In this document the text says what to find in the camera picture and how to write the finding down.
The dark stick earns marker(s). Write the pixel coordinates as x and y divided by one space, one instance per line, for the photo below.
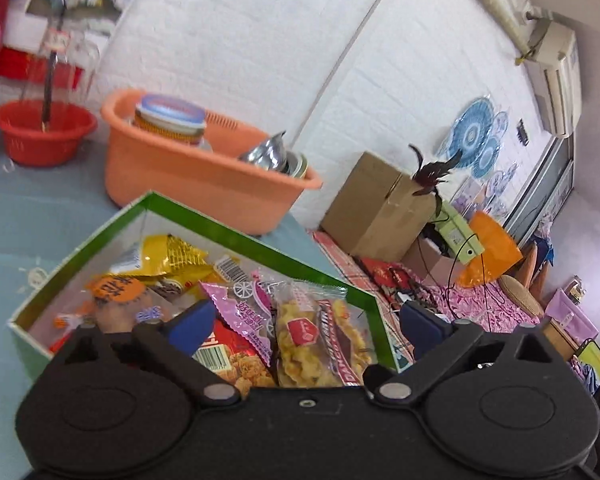
48 95

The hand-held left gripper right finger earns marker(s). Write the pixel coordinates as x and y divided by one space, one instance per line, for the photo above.
421 326

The metal bowl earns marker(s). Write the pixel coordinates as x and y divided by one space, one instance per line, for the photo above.
265 155

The pink floral blanket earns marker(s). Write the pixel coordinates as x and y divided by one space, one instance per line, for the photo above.
480 305

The small orange candy packet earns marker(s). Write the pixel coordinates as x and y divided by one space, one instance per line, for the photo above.
72 320

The white air conditioner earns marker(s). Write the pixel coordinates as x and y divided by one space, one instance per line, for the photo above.
560 75

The orange bag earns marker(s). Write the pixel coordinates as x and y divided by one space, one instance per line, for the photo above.
495 250

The metal cup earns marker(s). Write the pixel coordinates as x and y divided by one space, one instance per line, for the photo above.
297 166

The yellow snack packet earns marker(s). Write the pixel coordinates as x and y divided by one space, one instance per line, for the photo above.
175 255

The light green box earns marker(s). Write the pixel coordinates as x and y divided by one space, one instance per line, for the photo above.
455 230

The red plastic basin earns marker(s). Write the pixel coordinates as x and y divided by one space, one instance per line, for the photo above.
40 150

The dark red plant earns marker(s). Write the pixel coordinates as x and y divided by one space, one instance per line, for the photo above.
432 175

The purple box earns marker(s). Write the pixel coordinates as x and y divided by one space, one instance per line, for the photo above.
575 315

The clear yellow crisps packet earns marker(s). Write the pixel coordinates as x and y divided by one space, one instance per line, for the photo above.
305 350

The wicker cushion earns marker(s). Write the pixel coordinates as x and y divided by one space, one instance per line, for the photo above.
522 297

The blue fan wall decoration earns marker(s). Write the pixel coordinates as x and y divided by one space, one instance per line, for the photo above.
472 130

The large brown cardboard box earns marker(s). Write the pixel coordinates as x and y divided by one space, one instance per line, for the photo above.
375 210

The orange plastic basin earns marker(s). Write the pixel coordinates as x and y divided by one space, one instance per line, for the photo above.
180 175

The orange label snack packet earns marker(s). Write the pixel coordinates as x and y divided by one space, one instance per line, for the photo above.
120 295

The round tin with blue lid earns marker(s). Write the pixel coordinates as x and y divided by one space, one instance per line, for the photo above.
167 110

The red plaid cloth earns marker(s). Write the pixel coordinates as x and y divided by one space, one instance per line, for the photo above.
340 255

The lime green bag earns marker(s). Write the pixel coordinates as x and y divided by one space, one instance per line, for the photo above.
597 360

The red carton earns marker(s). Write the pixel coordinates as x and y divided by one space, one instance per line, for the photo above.
20 66

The orange cushion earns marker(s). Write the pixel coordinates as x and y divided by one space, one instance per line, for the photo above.
532 265

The green and white cardboard box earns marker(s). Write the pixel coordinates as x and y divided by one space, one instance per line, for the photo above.
27 350

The grey framed window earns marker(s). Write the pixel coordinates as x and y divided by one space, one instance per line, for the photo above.
545 190

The red gift bag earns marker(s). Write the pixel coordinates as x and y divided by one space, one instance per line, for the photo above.
385 275

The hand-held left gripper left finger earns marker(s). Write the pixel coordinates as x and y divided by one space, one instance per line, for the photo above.
195 326

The small brown cardboard box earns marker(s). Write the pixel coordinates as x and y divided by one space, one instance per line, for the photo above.
430 261

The fried snack packet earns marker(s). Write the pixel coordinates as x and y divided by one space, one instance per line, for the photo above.
230 376

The clear plastic bottle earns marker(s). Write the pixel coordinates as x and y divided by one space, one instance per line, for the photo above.
80 60

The black wall hooks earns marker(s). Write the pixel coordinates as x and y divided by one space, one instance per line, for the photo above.
523 132

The pink snack packet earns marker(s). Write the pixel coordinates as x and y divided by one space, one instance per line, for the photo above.
245 310

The snack packet with barcode end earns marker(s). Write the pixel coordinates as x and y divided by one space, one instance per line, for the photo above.
232 269

